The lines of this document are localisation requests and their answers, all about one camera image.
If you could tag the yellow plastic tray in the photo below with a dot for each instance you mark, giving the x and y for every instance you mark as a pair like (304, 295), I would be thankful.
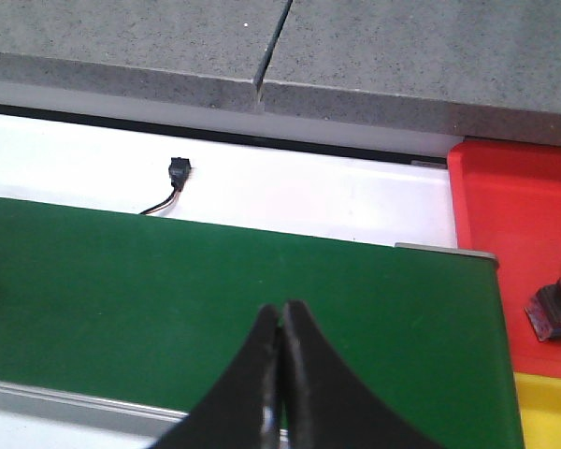
(539, 399)

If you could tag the grey stone countertop slab left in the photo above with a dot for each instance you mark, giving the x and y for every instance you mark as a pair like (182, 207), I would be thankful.
(210, 54)

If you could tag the red mushroom push button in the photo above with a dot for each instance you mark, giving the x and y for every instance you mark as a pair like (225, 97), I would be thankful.
(544, 311)

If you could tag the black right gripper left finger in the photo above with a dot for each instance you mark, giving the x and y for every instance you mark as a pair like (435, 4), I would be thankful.
(242, 409)

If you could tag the black connector with cable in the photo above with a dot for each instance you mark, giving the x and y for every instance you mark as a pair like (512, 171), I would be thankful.
(179, 172)

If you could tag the green conveyor belt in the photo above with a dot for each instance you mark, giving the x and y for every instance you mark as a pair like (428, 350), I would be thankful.
(151, 310)

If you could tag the grey stone countertop slab right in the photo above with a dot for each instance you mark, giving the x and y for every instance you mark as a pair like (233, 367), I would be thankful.
(486, 69)

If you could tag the red plastic tray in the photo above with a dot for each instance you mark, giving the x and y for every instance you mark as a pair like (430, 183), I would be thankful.
(507, 201)

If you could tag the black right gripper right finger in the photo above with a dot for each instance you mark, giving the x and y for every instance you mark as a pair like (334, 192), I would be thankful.
(326, 404)

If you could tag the grey stone countertop slab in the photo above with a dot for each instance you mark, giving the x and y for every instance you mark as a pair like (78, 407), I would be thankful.
(210, 54)
(486, 69)

